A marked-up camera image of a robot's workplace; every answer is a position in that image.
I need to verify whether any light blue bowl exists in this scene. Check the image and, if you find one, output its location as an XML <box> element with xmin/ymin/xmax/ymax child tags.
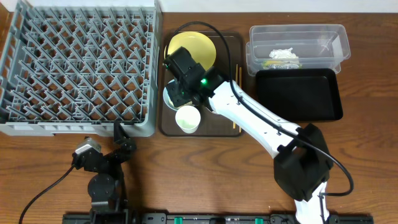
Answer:
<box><xmin>163</xmin><ymin>87</ymin><xmax>181</xmax><ymax>111</ymax></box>

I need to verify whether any white green cup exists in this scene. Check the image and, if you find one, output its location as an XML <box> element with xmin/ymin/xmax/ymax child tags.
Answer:
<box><xmin>175</xmin><ymin>106</ymin><xmax>201</xmax><ymax>134</ymax></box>

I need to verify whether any white wrapper waste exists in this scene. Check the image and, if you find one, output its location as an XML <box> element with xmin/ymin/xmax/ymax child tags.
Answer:
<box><xmin>269</xmin><ymin>48</ymin><xmax>299</xmax><ymax>60</ymax></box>

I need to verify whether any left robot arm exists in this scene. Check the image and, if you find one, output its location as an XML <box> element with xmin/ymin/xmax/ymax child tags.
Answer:
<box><xmin>65</xmin><ymin>121</ymin><xmax>136</xmax><ymax>224</ymax></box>

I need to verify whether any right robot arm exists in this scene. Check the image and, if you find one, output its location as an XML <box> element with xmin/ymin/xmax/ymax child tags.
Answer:
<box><xmin>164</xmin><ymin>47</ymin><xmax>333</xmax><ymax>223</ymax></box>

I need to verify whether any grey dishwasher rack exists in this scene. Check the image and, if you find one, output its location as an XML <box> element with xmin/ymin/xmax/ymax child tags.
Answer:
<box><xmin>1</xmin><ymin>1</ymin><xmax>162</xmax><ymax>137</ymax></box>

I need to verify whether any black waste tray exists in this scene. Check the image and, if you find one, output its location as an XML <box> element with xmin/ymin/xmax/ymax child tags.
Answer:
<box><xmin>256</xmin><ymin>68</ymin><xmax>343</xmax><ymax>122</ymax></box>

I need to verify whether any dark brown serving tray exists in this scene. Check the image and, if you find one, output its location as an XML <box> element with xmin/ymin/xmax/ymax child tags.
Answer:
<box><xmin>159</xmin><ymin>31</ymin><xmax>249</xmax><ymax>138</ymax></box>

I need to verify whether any yellow plate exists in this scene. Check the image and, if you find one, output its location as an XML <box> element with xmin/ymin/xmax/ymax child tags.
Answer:
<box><xmin>164</xmin><ymin>31</ymin><xmax>216</xmax><ymax>70</ymax></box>

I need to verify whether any left wooden chopstick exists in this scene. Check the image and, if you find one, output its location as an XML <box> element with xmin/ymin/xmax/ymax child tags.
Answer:
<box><xmin>233</xmin><ymin>64</ymin><xmax>239</xmax><ymax>129</ymax></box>

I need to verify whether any clear plastic bin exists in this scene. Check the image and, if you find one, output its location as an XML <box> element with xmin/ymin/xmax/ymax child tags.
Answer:
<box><xmin>246</xmin><ymin>24</ymin><xmax>351</xmax><ymax>76</ymax></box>

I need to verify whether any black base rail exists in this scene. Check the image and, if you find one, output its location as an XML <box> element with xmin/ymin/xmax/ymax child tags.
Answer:
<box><xmin>62</xmin><ymin>212</ymin><xmax>374</xmax><ymax>224</ymax></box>

